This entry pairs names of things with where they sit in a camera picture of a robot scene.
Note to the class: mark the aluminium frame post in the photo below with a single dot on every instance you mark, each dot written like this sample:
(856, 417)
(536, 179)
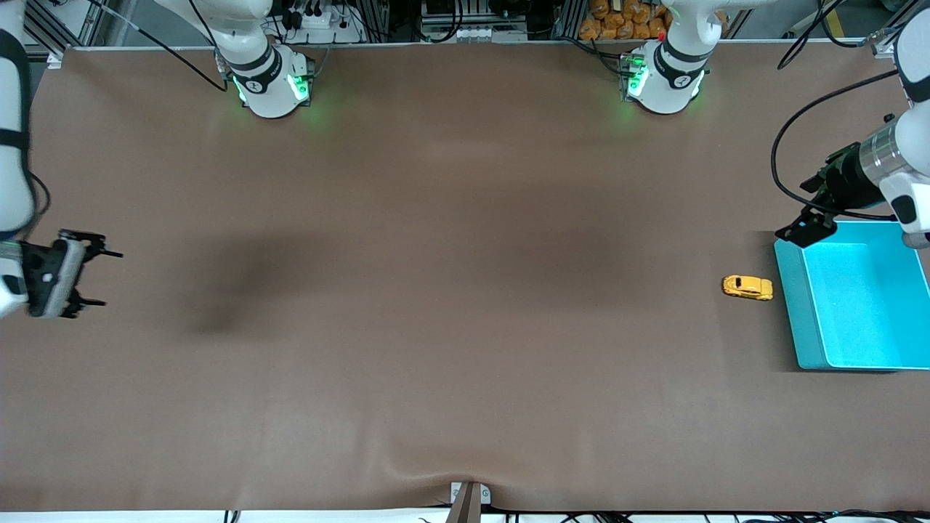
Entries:
(65, 29)
(883, 40)

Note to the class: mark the teal plastic storage bin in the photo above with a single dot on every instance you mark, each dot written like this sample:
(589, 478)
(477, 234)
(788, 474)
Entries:
(857, 305)

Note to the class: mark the brown table mat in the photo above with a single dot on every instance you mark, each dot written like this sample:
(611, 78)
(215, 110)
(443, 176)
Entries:
(465, 327)

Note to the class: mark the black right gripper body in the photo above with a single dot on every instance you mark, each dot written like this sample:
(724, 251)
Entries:
(38, 256)

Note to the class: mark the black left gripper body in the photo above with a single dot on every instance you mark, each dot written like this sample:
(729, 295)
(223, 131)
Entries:
(843, 185)

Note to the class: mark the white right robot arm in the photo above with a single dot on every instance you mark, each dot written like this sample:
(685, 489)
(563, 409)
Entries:
(265, 94)

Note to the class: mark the yellow beetle toy car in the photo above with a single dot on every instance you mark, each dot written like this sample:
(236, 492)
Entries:
(748, 288)

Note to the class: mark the orange snack packets pile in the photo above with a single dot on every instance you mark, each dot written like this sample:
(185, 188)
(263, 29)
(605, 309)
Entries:
(617, 22)

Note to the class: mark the metal table clamp bracket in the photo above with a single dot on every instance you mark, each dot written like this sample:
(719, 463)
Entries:
(468, 503)

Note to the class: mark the white power strip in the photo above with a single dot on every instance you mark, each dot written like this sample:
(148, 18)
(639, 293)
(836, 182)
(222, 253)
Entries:
(320, 22)

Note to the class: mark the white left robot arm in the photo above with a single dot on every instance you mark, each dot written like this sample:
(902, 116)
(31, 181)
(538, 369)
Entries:
(672, 87)

